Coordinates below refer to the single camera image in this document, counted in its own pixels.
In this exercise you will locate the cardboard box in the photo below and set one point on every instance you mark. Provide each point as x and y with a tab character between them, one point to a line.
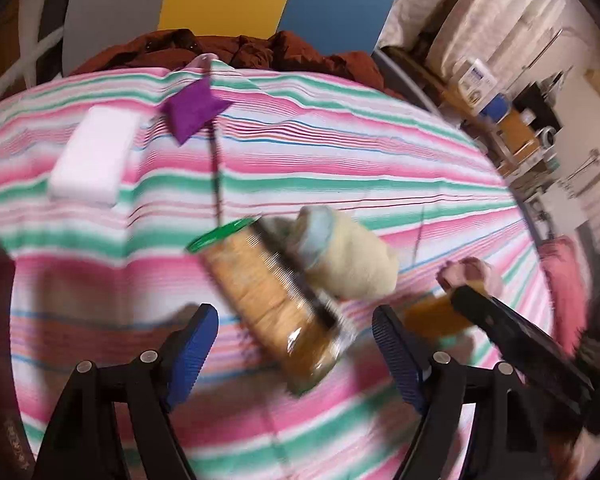
519	140

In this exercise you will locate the patterned curtain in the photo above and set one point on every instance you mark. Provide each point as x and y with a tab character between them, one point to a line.
503	34

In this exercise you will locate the pink hair roller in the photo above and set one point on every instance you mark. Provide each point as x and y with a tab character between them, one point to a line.
470	270

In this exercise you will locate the white foam block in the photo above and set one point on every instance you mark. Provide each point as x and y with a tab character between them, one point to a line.
90	168

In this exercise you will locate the dark red garment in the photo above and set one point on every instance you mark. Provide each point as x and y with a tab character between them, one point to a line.
282	52

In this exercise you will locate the purple fabric sachet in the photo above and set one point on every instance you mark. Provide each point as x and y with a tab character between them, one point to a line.
193	107

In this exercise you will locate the pink green striped cloth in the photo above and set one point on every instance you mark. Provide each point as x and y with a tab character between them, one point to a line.
105	283

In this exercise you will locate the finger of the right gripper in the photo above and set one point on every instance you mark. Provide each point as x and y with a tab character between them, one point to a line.
525	346

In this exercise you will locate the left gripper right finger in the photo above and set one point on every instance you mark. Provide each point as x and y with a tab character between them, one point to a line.
432	383

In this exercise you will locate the grey yellow blue chair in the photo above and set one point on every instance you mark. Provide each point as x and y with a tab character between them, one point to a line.
330	26

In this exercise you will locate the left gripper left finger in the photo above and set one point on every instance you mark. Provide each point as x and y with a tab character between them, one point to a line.
158	381

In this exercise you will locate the white blue appliance box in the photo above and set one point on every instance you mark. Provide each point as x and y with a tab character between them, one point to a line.
474	82

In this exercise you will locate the cream sock bundle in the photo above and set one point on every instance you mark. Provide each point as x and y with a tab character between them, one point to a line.
341	256

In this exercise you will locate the cracker packet green ends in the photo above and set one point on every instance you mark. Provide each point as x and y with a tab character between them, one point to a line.
299	325

